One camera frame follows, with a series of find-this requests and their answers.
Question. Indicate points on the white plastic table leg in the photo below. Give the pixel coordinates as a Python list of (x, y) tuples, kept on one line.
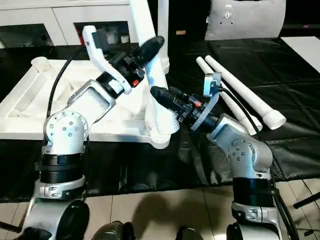
[(230, 95), (150, 30), (164, 30), (245, 87)]

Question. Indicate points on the white plastic table top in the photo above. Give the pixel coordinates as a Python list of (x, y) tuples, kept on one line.
[(30, 105)]

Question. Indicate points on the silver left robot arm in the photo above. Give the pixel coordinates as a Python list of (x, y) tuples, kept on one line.
[(70, 130)]

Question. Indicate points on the small yellow label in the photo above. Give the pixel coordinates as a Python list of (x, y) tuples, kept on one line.
[(180, 32)]

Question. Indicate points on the white cabinet with glass doors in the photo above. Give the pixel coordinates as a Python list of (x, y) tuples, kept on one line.
[(65, 20)]

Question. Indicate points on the black work mat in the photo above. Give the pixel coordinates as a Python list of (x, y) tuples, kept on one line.
[(290, 110)]

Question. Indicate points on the grey cushion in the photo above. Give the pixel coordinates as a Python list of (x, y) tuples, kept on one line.
[(250, 20)]

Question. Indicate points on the dark right robot foot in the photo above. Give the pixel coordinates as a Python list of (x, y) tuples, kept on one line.
[(189, 234)]

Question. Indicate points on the dark robot foot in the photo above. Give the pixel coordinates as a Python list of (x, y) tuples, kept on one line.
[(112, 231), (189, 234)]

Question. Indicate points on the white flat board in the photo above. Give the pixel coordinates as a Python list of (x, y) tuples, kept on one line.
[(305, 47)]

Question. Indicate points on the dark left robot foot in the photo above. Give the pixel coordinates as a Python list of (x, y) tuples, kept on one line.
[(112, 231)]

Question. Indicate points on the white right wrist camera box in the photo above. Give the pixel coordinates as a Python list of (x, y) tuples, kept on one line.
[(210, 95)]

